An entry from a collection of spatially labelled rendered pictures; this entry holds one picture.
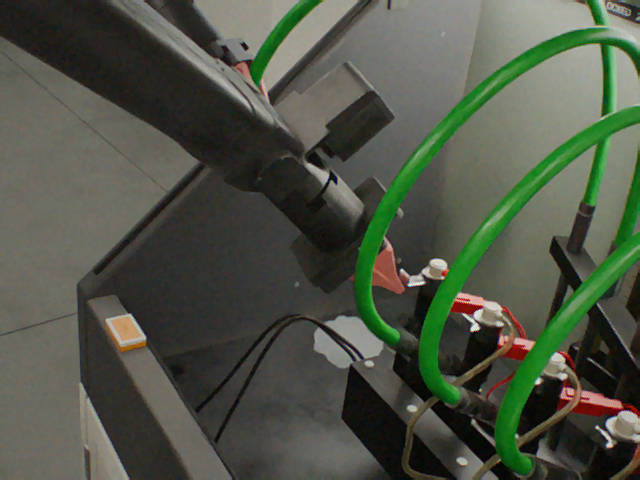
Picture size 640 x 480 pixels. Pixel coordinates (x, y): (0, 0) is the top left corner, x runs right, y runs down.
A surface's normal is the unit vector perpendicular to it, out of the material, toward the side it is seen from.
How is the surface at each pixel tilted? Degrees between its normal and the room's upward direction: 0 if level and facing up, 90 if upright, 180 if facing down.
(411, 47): 90
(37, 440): 0
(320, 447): 0
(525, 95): 90
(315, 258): 45
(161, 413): 0
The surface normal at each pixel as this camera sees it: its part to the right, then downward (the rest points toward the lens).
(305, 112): -0.34, -0.23
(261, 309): 0.51, 0.47
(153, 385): 0.11, -0.86
